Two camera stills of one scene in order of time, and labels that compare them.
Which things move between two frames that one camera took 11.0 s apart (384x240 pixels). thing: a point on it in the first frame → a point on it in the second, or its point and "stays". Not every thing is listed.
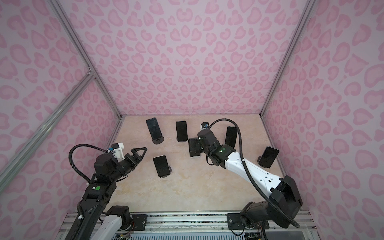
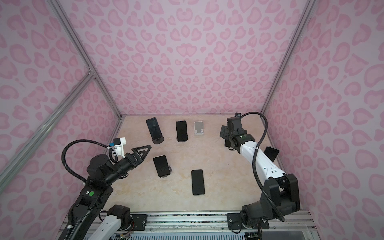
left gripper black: x=138 y=159 stays
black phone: x=194 y=147 → x=198 y=183
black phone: x=268 y=157 stays
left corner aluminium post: x=84 y=55 stays
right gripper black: x=200 y=140 → x=224 y=131
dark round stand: x=170 y=169 stays
